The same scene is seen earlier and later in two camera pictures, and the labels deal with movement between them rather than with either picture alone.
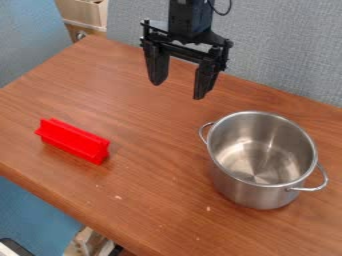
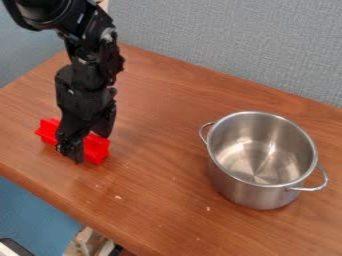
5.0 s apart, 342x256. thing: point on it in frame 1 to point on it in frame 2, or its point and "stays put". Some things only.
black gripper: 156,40 to 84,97
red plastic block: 73,141 stays put
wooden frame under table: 89,244 stays put
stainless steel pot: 262,159 stays put
